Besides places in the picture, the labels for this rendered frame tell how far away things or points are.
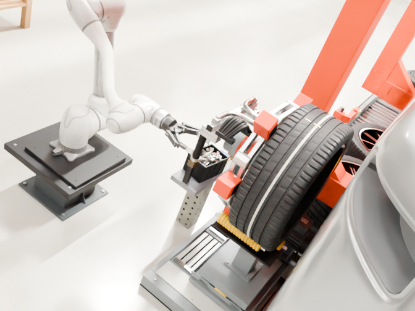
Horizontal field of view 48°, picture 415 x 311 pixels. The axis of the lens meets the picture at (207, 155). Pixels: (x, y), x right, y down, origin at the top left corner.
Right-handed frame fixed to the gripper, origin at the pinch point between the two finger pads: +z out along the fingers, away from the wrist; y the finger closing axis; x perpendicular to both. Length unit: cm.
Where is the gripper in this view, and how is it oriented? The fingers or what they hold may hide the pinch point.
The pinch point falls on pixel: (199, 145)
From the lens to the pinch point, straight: 211.2
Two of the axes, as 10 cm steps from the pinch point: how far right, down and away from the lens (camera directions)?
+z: 7.8, 5.4, -3.1
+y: -5.5, 3.5, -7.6
